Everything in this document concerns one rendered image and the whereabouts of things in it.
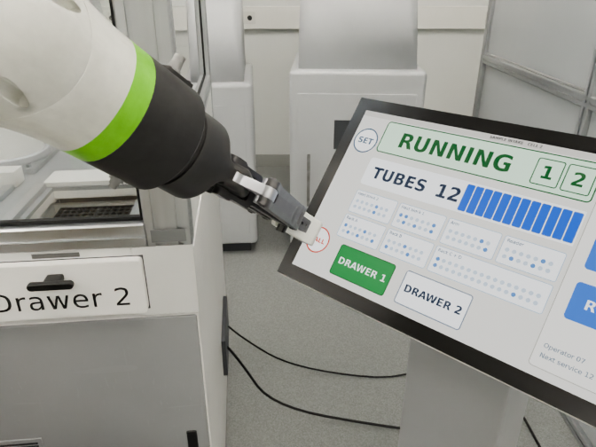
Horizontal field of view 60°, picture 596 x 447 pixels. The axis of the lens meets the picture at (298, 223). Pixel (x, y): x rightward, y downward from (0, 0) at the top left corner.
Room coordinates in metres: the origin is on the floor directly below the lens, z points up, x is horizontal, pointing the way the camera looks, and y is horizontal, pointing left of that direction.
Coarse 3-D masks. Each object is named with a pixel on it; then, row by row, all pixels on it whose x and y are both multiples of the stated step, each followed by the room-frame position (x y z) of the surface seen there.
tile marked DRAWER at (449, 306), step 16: (416, 272) 0.58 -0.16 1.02; (400, 288) 0.58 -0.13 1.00; (416, 288) 0.57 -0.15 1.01; (432, 288) 0.56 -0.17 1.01; (448, 288) 0.55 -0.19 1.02; (400, 304) 0.56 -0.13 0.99; (416, 304) 0.55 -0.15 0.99; (432, 304) 0.54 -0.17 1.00; (448, 304) 0.53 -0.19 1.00; (464, 304) 0.52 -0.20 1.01; (448, 320) 0.52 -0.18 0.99
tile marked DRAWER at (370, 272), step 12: (348, 252) 0.65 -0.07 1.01; (360, 252) 0.64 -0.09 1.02; (336, 264) 0.64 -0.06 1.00; (348, 264) 0.64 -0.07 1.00; (360, 264) 0.63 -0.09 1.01; (372, 264) 0.62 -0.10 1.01; (384, 264) 0.61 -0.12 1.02; (396, 264) 0.60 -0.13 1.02; (336, 276) 0.63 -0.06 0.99; (348, 276) 0.62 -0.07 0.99; (360, 276) 0.61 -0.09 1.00; (372, 276) 0.61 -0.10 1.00; (384, 276) 0.60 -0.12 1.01; (372, 288) 0.59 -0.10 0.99; (384, 288) 0.59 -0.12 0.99
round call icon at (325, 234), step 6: (324, 228) 0.70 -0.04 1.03; (318, 234) 0.69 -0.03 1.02; (324, 234) 0.69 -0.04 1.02; (330, 234) 0.68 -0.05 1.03; (318, 240) 0.69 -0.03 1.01; (324, 240) 0.68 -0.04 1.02; (330, 240) 0.68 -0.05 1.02; (306, 246) 0.69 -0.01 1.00; (312, 246) 0.69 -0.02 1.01; (318, 246) 0.68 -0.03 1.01; (324, 246) 0.68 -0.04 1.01; (312, 252) 0.68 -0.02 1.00; (318, 252) 0.67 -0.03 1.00; (324, 252) 0.67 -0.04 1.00
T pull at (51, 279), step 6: (48, 276) 0.76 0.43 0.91; (54, 276) 0.76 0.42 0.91; (60, 276) 0.76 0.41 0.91; (30, 282) 0.73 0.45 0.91; (36, 282) 0.73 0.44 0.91; (42, 282) 0.73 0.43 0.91; (48, 282) 0.73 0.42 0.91; (54, 282) 0.73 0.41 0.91; (60, 282) 0.73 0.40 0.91; (66, 282) 0.73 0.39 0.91; (72, 282) 0.74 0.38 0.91; (30, 288) 0.73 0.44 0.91; (36, 288) 0.73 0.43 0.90; (42, 288) 0.73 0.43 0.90; (48, 288) 0.73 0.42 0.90; (54, 288) 0.73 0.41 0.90; (60, 288) 0.73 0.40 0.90; (66, 288) 0.73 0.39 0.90
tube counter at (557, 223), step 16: (448, 176) 0.66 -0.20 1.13; (448, 192) 0.64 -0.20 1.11; (464, 192) 0.63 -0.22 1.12; (480, 192) 0.62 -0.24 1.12; (496, 192) 0.61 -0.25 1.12; (512, 192) 0.60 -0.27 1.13; (448, 208) 0.62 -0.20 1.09; (464, 208) 0.61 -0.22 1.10; (480, 208) 0.60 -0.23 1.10; (496, 208) 0.59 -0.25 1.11; (512, 208) 0.58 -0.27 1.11; (528, 208) 0.57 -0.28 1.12; (544, 208) 0.56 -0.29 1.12; (560, 208) 0.56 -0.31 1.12; (512, 224) 0.57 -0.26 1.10; (528, 224) 0.56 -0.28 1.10; (544, 224) 0.55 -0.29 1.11; (560, 224) 0.54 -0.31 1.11; (576, 224) 0.53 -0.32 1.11; (560, 240) 0.53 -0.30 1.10
